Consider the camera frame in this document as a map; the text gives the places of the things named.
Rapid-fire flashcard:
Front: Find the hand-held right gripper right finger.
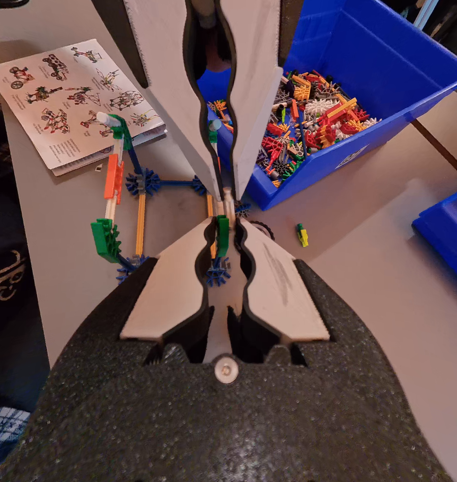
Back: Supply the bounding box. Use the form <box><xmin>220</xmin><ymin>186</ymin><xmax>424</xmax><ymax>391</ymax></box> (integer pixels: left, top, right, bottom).
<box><xmin>227</xmin><ymin>218</ymin><xmax>331</xmax><ymax>363</ymax></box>

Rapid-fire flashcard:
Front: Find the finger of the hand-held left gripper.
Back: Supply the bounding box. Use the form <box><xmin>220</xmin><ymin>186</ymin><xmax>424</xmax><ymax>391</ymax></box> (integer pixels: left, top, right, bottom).
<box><xmin>123</xmin><ymin>0</ymin><xmax>224</xmax><ymax>203</ymax></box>
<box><xmin>219</xmin><ymin>0</ymin><xmax>285</xmax><ymax>201</ymax></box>

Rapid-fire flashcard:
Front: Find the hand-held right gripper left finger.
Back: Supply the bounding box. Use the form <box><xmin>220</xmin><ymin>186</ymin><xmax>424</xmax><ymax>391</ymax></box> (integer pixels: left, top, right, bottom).
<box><xmin>120</xmin><ymin>218</ymin><xmax>215</xmax><ymax>363</ymax></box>

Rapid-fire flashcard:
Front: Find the pile of colourful construction pieces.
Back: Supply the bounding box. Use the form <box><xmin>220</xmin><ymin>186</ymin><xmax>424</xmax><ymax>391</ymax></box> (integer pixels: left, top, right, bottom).
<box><xmin>213</xmin><ymin>70</ymin><xmax>381</xmax><ymax>189</ymax></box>

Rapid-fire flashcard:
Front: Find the construction toy frame model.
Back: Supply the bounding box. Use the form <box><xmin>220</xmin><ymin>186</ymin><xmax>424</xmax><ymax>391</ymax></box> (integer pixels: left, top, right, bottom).
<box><xmin>91</xmin><ymin>112</ymin><xmax>251</xmax><ymax>287</ymax></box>

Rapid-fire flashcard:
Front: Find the blue plastic parts bin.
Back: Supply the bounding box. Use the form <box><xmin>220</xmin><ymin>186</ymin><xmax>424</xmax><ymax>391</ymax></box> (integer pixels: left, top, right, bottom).
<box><xmin>196</xmin><ymin>0</ymin><xmax>457</xmax><ymax>211</ymax></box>

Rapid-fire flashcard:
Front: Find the grey toy wheel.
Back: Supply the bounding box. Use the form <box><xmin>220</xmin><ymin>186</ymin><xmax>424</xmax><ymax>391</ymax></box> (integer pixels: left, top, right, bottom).
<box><xmin>251</xmin><ymin>220</ymin><xmax>275</xmax><ymax>242</ymax></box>

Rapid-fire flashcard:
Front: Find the illustrated instruction booklet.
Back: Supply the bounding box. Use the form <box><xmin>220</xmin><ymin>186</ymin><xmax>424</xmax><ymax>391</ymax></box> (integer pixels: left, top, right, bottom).
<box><xmin>0</xmin><ymin>39</ymin><xmax>168</xmax><ymax>177</ymax></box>

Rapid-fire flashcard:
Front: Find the black printed t-shirt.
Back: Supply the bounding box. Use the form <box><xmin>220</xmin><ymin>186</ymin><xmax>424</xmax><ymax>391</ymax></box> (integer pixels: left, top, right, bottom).
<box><xmin>0</xmin><ymin>90</ymin><xmax>50</xmax><ymax>407</ymax></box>

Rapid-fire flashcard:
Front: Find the empty blue plastic bin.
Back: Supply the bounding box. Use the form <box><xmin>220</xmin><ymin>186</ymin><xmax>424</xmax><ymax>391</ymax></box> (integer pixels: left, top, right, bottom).
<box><xmin>412</xmin><ymin>185</ymin><xmax>457</xmax><ymax>288</ymax></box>

